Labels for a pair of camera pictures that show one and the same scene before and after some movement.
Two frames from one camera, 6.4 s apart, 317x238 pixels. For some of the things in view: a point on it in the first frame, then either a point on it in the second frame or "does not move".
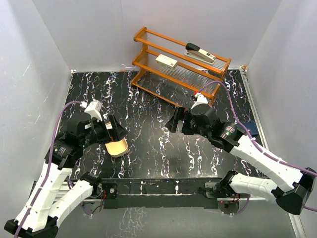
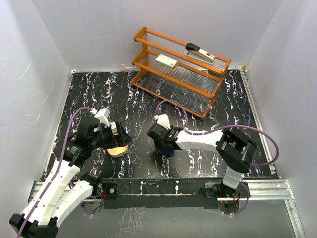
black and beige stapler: [193, 50] does not move
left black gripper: [115, 134] → [124, 138]
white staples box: [167, 62] does not move
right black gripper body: [200, 130] → [160, 146]
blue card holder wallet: [251, 127] → [170, 152]
